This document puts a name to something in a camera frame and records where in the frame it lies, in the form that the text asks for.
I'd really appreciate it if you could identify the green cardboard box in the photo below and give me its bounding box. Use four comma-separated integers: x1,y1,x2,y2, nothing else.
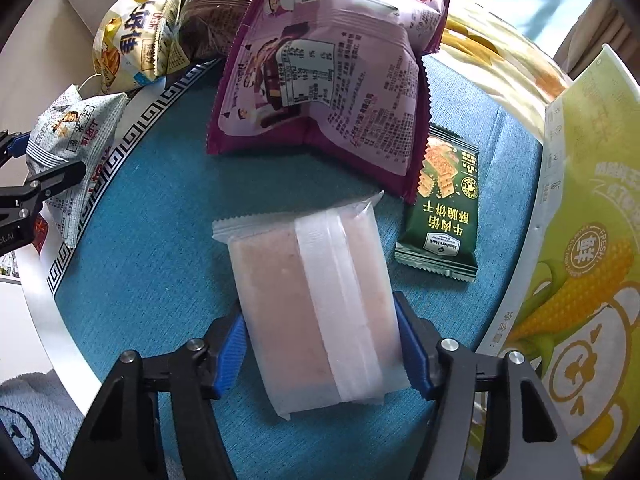
472,44,640,480

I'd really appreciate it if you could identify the green cracker packet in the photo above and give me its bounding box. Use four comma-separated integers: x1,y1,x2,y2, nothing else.
395,122,481,283

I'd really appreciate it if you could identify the white translucent snack packet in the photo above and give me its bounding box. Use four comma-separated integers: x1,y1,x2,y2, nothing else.
211,191,411,422

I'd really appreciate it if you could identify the brown curtain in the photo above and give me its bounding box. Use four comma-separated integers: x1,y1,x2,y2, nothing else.
552,5,631,81

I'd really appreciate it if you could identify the blue patterned tray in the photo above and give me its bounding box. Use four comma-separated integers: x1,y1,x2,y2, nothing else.
0,0,548,480

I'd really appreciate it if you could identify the yellow white chip packet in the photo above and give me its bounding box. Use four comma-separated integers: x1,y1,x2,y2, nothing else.
92,0,193,93

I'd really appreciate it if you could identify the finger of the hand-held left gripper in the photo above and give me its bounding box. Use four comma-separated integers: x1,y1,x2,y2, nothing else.
0,129,32,166
0,159,88,221

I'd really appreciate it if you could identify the purple snack packet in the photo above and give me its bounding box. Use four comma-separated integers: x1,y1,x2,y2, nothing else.
206,0,448,206

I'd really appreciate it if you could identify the grey white snack packet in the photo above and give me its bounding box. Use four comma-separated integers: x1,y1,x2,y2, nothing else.
25,82,128,248

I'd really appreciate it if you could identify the grey blue bear rug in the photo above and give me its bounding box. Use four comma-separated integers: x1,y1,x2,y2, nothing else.
0,367,166,480

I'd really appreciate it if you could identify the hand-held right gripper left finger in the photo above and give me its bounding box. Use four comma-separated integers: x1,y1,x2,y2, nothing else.
62,305,248,480

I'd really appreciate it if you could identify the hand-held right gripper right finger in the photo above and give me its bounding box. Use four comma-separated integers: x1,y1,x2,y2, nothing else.
392,291,573,480

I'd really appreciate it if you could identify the brown snack packet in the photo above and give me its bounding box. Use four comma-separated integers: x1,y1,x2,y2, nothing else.
177,0,268,61

